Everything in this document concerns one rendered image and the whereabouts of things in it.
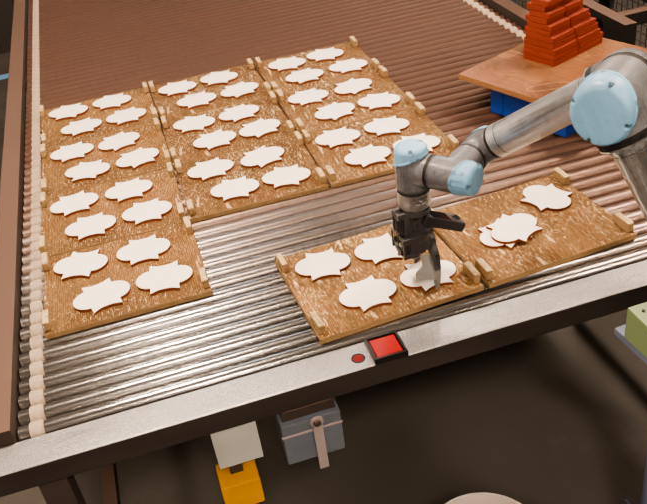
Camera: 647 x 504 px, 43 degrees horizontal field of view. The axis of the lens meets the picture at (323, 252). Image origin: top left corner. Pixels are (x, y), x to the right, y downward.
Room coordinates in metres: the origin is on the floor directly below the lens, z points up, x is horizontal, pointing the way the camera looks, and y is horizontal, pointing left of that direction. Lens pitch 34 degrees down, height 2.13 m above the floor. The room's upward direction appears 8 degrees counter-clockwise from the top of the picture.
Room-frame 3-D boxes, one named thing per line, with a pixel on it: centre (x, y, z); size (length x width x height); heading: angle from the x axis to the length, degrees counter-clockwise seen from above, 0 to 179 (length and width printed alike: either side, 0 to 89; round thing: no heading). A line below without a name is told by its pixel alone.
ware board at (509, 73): (2.44, -0.87, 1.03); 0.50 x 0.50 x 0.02; 34
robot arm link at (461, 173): (1.53, -0.31, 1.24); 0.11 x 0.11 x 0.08; 51
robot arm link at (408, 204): (1.58, -0.22, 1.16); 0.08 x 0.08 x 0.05
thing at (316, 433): (1.32, 0.09, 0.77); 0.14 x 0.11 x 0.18; 102
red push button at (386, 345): (1.37, -0.11, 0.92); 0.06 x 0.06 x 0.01; 12
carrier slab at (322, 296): (1.64, -0.12, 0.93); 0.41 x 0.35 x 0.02; 105
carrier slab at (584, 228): (1.75, -0.52, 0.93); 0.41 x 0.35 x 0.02; 106
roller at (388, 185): (2.07, -0.14, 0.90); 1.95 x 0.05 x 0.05; 102
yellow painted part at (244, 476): (1.28, 0.26, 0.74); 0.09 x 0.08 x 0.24; 102
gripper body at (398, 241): (1.58, -0.21, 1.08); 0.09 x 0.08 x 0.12; 105
